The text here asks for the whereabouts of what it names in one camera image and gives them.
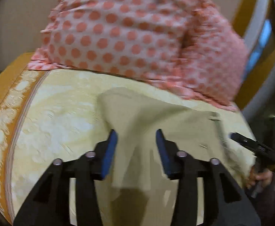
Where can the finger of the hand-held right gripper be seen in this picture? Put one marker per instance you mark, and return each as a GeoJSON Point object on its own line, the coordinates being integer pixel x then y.
{"type": "Point", "coordinates": [244, 141]}

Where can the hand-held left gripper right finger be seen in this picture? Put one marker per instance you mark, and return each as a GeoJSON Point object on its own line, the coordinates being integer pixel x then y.
{"type": "Point", "coordinates": [163, 150]}

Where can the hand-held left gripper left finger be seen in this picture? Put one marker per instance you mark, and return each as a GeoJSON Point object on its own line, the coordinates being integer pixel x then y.
{"type": "Point", "coordinates": [109, 149]}

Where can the beige pants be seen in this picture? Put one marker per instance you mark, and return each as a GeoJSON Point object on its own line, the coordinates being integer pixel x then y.
{"type": "Point", "coordinates": [137, 122]}

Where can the person's right hand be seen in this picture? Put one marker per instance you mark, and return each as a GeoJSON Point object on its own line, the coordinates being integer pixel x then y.
{"type": "Point", "coordinates": [259, 177]}

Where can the yellow floral bedsheet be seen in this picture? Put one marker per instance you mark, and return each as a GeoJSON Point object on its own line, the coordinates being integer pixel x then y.
{"type": "Point", "coordinates": [52, 127]}

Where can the window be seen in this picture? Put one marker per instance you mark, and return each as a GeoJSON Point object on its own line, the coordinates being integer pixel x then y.
{"type": "Point", "coordinates": [262, 44]}

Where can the pink polka dot pillow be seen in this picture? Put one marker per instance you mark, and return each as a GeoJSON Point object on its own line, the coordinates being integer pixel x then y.
{"type": "Point", "coordinates": [137, 35]}

